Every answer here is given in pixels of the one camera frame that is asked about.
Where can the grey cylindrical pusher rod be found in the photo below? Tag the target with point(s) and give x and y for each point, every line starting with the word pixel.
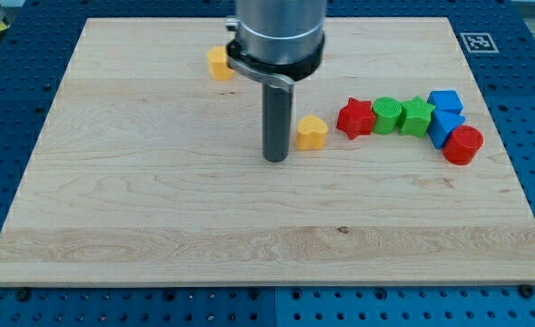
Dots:
pixel 277 113

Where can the yellow heart block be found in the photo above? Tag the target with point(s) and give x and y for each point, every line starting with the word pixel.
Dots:
pixel 311 133

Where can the black clamp with metal lever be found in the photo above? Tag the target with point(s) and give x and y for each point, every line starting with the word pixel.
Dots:
pixel 278 52

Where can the yellow hexagon block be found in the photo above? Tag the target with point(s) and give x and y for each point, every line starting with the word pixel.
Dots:
pixel 218 64

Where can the red star block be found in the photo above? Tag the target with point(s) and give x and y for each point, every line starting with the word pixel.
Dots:
pixel 356 118

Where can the green cylinder block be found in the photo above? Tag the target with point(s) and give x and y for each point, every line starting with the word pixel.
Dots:
pixel 388 112

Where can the green star block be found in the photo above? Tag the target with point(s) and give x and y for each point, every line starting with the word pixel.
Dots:
pixel 415 117

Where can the wooden board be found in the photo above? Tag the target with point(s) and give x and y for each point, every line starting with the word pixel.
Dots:
pixel 149 173

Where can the blue triangle block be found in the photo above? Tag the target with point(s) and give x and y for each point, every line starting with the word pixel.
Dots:
pixel 441 126

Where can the blue cube block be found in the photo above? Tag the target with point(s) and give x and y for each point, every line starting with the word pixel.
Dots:
pixel 446 100

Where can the red cylinder block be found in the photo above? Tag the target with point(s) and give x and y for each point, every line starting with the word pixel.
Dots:
pixel 462 145

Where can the white fiducial marker tag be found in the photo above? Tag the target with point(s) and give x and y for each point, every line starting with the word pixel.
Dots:
pixel 479 43

